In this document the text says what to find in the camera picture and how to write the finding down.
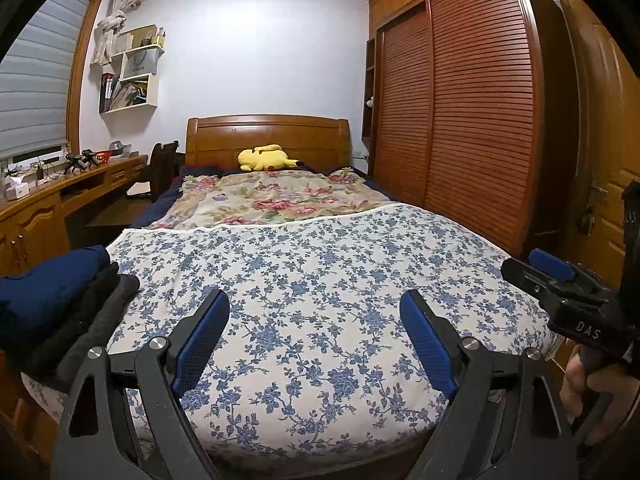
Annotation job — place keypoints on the navy blue blazer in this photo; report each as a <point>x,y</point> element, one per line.
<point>40,295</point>

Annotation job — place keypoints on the stack of papers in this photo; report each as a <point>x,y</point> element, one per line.
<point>130,94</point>

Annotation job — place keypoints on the blue floral bed sheet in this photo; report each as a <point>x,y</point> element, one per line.
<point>325,270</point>

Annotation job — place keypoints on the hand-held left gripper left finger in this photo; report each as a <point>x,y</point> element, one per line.
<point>200,345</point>

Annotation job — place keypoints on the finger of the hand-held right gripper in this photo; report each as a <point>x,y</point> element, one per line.
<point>530,277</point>
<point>550,262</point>

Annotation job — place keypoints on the silver metal object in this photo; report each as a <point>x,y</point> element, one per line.
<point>119,147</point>

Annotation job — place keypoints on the dark grey garment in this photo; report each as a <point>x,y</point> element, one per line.
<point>97,332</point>

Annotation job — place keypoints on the pink floral quilt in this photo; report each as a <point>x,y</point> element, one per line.
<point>280,200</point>

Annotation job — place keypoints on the tied beige curtain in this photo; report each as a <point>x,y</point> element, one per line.
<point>110,30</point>

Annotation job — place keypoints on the wooden desk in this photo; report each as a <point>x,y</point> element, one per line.
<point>30,215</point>

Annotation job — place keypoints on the wooden headboard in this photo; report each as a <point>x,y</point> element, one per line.
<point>300,135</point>

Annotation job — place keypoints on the wooden louvred wardrobe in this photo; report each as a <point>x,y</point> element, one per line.
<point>475,110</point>

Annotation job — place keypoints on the wooden door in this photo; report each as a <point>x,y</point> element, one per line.
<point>610,110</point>

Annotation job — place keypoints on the row of binders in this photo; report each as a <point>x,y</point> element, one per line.
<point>106,92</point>

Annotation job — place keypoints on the grey paper bag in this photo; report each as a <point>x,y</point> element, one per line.
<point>137,62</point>

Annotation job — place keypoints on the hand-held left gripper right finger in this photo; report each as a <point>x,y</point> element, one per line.
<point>430,345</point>

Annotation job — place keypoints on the red basket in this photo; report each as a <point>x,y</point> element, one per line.
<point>103,157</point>

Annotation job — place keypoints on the dark wooden chair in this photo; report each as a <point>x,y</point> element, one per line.
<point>162,165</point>

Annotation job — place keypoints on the grey window blind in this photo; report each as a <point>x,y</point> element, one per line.
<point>35,85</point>

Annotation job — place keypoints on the person's right hand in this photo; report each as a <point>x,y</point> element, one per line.
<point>574,385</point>

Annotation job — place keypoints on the yellow plush toy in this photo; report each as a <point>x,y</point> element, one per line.
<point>265,158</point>

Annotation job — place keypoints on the black gadget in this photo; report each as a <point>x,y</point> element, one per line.
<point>80,157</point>

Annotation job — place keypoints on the white tissue box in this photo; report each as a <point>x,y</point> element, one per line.
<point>15,190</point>

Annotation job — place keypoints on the white wall shelf unit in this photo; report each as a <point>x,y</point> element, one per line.
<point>152,90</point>

